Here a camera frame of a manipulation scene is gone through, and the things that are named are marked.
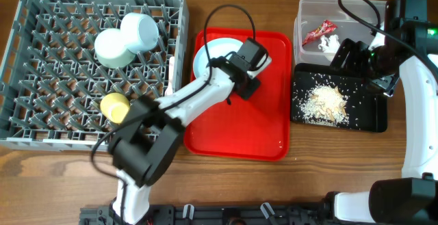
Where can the yellow plastic cup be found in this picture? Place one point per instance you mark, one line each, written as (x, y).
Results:
(114, 107)

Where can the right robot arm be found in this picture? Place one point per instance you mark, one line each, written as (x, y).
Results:
(404, 48)

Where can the green bowl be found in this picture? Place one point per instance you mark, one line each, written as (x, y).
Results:
(110, 49)

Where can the red serving tray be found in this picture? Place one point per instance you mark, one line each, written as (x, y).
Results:
(255, 129)

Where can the grey dishwasher rack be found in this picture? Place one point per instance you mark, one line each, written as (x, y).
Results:
(52, 83)

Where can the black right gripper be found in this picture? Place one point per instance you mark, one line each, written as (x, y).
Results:
(358, 50)

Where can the clear plastic waste bin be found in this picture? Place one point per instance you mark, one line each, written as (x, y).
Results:
(311, 14)

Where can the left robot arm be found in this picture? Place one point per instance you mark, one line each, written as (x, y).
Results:
(145, 144)

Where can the crumpled white tissue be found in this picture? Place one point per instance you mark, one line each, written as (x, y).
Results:
(329, 44)

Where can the white plastic fork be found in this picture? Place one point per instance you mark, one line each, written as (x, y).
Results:
(171, 64)

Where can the light blue plate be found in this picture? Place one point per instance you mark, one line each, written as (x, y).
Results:
(218, 47)

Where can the light blue bowl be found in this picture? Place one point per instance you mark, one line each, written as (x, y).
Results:
(139, 32)

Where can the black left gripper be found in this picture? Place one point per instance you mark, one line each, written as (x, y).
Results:
(250, 90)

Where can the black food waste tray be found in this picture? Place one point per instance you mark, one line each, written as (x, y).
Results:
(367, 111)

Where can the rice and food scraps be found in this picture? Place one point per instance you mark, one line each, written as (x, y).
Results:
(324, 105)

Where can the red snack wrapper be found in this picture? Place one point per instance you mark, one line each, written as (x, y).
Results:
(326, 27)

